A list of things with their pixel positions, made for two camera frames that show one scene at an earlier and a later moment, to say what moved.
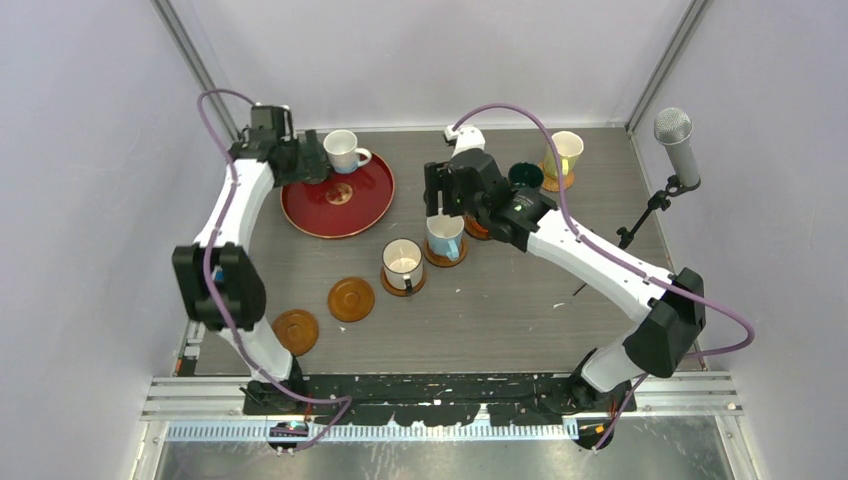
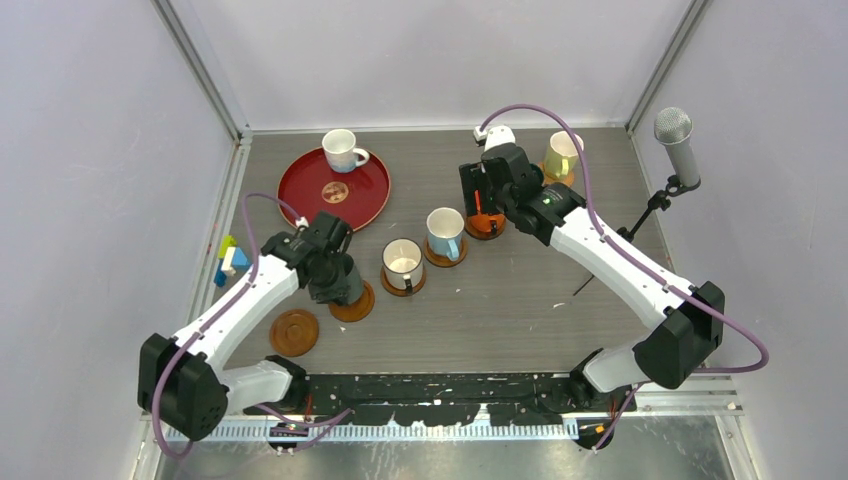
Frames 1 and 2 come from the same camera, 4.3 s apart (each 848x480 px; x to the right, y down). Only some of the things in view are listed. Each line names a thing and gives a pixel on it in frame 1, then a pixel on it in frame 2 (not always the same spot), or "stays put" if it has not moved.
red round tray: x=344 y=205 stays put
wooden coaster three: x=401 y=292 stays put
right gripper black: x=437 y=178 to x=474 y=178
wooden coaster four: x=351 y=299 stays put
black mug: x=315 y=166 to x=355 y=285
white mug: x=346 y=157 stays put
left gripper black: x=311 y=139 to x=335 y=292
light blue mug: x=445 y=234 stays put
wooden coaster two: x=442 y=261 stays put
